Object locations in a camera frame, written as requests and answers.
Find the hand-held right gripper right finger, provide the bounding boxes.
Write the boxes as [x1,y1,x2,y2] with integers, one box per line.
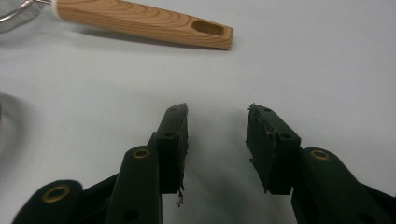
[246,103,303,196]

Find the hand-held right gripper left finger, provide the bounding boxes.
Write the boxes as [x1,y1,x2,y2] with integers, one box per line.
[148,103,190,195]

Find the wooden-handled mesh strainer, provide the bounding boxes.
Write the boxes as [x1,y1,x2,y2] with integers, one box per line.
[0,0,234,50]

